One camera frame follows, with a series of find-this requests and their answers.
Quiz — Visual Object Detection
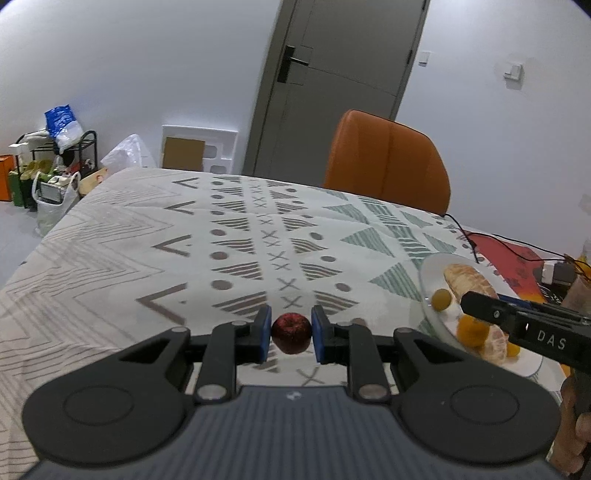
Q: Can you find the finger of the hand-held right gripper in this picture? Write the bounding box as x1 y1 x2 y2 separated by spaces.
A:
461 290 533 345

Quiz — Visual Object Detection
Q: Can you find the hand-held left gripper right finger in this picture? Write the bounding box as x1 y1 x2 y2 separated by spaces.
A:
311 305 466 402

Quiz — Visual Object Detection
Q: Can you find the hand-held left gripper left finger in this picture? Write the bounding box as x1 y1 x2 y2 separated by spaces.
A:
117 305 273 407

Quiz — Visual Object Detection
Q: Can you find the small red apple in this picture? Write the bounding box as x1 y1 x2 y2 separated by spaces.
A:
271 312 313 355

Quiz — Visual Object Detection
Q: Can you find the large orange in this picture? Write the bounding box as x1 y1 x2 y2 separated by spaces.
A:
456 318 491 348

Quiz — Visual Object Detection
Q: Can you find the peeled pink pomelo segment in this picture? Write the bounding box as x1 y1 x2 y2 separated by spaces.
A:
480 325 511 365

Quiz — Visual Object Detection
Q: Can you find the peeled large pomelo segment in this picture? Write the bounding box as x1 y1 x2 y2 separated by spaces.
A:
443 263 499 303

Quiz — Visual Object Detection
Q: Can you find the white plate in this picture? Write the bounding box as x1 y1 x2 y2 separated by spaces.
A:
418 252 546 384

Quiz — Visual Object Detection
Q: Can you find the person's right hand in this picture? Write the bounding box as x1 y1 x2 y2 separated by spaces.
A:
553 382 591 477

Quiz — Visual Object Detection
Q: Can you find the red mat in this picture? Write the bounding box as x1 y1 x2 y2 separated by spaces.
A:
455 231 550 301

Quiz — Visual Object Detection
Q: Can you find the grey power adapter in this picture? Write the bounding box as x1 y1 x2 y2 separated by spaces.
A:
541 261 578 287

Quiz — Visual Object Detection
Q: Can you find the orange chair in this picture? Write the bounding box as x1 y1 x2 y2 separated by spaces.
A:
322 109 452 217

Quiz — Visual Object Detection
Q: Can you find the white foam packaging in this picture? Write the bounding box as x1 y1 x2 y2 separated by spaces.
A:
161 124 239 175

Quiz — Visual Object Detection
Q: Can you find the brown cardboard sheet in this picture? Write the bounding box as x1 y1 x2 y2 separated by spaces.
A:
165 137 206 171

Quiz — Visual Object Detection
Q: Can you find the large white plastic bag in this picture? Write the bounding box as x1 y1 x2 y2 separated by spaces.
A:
100 134 158 171

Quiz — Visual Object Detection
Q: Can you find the tan paper bag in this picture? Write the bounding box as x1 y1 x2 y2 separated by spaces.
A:
78 167 110 198

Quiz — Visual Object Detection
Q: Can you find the white plastic bag with box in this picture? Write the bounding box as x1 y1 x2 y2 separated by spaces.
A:
31 172 83 237

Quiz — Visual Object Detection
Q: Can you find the black metal rack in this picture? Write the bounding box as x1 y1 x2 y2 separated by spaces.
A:
16 130 99 185

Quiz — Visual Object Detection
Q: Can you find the green box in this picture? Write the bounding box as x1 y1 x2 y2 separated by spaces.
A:
8 170 28 207

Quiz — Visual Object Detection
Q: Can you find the blue and white plastic bag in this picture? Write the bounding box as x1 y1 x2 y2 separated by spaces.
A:
44 105 85 152

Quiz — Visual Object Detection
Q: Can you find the orange box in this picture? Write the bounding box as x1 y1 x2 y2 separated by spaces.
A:
0 156 14 202

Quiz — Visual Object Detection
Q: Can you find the black cable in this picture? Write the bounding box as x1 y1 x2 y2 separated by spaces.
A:
441 213 578 266

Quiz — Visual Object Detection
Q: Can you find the grey door with black handle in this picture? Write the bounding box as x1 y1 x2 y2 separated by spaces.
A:
242 0 432 178

